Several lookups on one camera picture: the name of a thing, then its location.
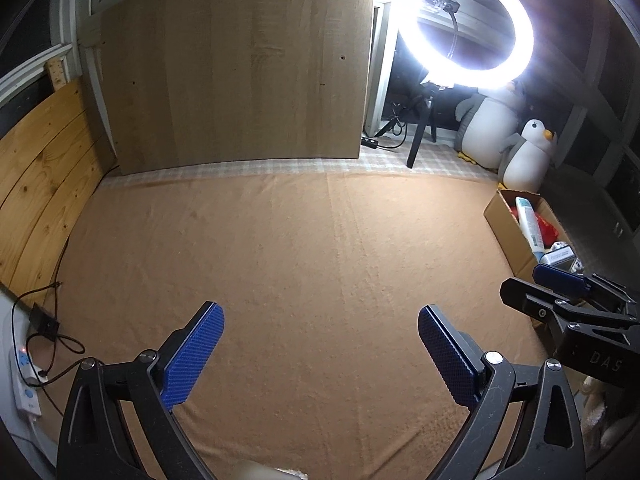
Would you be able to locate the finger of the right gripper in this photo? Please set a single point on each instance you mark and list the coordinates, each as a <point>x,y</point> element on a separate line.
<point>530,299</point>
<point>561,282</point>

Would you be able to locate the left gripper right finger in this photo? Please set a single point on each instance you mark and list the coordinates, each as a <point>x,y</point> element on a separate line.
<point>546,442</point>

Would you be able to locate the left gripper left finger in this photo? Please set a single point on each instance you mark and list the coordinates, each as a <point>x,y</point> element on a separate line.
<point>95,441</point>

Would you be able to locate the clear plastic card reader box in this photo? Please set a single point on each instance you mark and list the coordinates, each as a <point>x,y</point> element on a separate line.
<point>562,256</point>

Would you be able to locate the red satin cloth pouch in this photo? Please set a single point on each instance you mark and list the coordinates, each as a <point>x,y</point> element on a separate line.
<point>549,232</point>

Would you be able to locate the white lotion bottle blue cap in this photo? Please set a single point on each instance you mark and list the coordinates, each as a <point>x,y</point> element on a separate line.
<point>530,227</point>

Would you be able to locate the white gloved right hand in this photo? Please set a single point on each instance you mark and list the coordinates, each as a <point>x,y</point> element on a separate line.
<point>609,415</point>

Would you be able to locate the brown cardboard box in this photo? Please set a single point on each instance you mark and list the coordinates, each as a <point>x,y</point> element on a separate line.
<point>502,216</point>

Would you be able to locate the white power strip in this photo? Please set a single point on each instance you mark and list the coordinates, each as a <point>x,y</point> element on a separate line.
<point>25,383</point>

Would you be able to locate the small penguin plush toy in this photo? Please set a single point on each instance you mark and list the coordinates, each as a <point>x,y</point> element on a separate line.
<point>526,157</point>

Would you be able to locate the black power adapter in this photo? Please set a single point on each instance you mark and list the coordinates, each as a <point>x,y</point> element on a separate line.
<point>43,323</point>

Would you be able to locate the plaid bed sheet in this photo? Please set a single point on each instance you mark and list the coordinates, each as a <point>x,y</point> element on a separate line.
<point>432,159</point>

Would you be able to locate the large penguin plush toy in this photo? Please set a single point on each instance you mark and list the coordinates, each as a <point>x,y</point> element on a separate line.
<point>485,120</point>

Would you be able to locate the black tripod stand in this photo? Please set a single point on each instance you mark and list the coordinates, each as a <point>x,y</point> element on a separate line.
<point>423,105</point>

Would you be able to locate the black usb hub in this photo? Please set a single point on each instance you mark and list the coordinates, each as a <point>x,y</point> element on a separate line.
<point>369,142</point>

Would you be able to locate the light wood board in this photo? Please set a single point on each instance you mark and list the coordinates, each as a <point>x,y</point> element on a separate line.
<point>189,82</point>

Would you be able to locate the white ring light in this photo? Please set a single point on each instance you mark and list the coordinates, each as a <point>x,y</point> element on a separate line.
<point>431,30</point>

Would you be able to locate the pine wood wall panel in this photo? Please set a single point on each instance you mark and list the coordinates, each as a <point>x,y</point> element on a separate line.
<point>51,163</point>

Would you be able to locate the white window frame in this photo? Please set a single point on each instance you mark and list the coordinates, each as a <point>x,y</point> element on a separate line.
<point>46,31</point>

